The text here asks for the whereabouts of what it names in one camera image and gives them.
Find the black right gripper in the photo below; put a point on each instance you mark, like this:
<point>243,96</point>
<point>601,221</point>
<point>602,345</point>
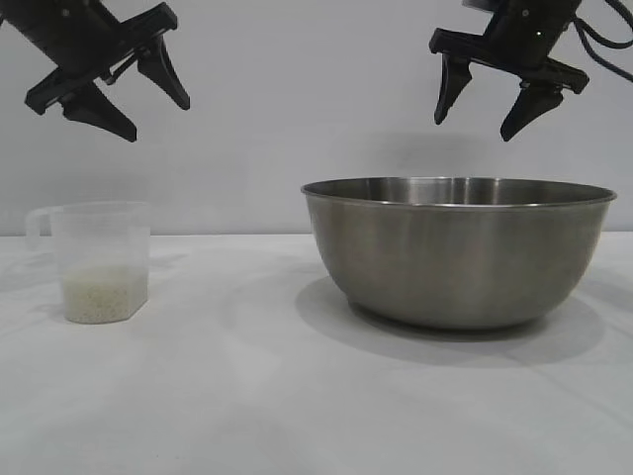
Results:
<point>524,34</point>

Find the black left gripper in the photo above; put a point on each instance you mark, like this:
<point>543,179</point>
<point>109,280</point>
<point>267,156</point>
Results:
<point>74,34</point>

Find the clear plastic measuring cup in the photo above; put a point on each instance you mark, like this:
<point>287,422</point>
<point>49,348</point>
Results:
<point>99,237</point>

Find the stainless steel mixing bowl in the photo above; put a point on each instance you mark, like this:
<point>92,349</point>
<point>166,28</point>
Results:
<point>455,262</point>

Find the white uncooked rice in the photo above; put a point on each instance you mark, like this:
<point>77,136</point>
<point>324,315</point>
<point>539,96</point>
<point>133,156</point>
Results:
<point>104,297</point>

